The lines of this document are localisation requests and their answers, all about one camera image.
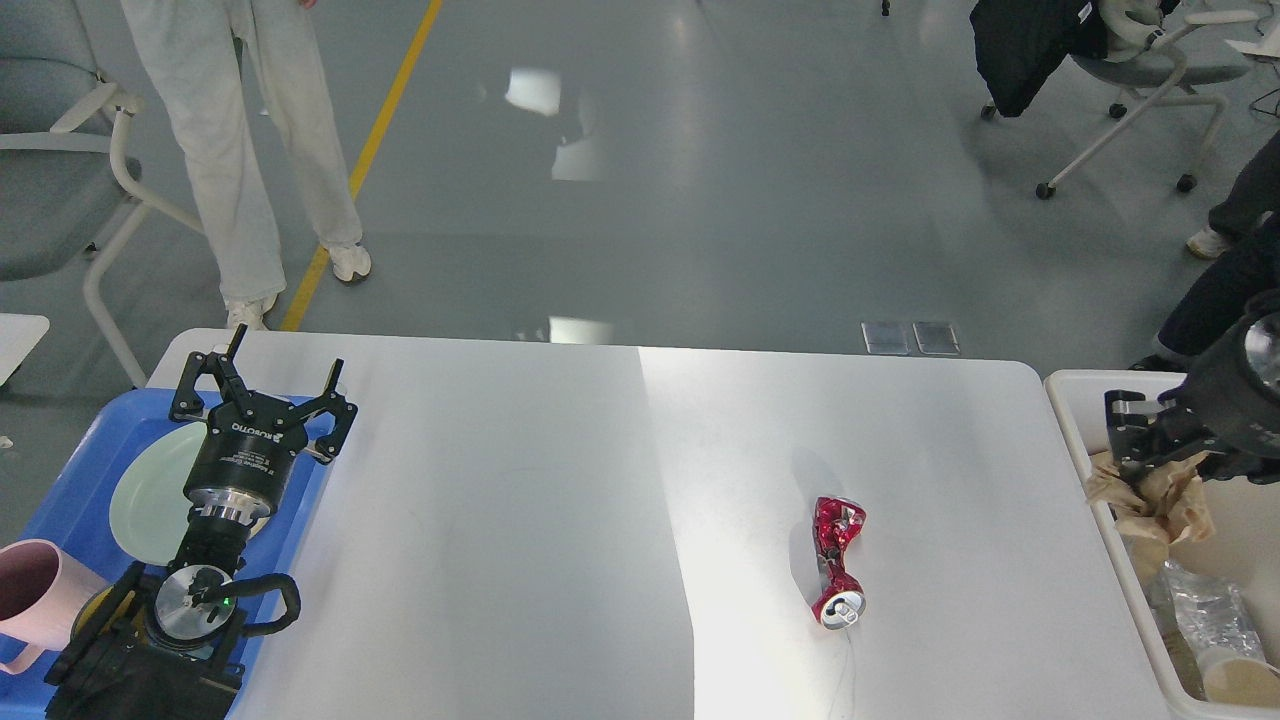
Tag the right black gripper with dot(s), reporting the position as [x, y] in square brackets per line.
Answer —
[1230, 395]

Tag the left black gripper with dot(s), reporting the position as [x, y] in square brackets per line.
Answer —
[243, 460]

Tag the brown paper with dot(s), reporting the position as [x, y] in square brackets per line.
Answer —
[1168, 506]

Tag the brown paper bag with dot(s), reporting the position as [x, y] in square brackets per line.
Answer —
[1146, 544]

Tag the green plate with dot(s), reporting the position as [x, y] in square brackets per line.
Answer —
[150, 507]

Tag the aluminium foil tray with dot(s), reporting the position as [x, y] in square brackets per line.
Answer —
[1206, 611]

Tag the white paper cup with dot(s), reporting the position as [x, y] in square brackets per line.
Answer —
[1235, 679]

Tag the blue-grey HOME mug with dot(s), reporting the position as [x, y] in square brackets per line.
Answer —
[108, 611]

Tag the pink ribbed mug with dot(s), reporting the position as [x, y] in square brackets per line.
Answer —
[43, 592]

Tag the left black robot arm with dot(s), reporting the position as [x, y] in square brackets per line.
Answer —
[159, 643]

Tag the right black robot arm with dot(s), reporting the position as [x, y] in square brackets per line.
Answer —
[1268, 305]

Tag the white plastic bin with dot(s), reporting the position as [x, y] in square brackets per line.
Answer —
[1244, 550]

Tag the blue plastic tray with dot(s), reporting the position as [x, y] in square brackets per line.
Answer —
[75, 515]

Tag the person in black trousers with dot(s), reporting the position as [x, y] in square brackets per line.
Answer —
[1216, 301]

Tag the person in dark trousers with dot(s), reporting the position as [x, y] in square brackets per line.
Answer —
[1255, 192]

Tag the white side table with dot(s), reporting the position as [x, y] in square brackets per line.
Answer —
[20, 334]

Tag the right metal floor plate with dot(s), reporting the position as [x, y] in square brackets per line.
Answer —
[936, 339]

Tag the metal floor plate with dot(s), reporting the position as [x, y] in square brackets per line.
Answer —
[886, 338]
[936, 339]

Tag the grey office chair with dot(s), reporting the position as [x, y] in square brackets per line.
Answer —
[67, 182]

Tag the left metal floor plate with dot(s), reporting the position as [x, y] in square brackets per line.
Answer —
[886, 338]

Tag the person in light trousers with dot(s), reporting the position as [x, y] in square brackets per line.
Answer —
[188, 49]

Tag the red crumpled wrapper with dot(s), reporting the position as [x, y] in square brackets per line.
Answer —
[837, 522]

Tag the chair with black jacket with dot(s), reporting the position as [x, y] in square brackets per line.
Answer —
[1125, 44]

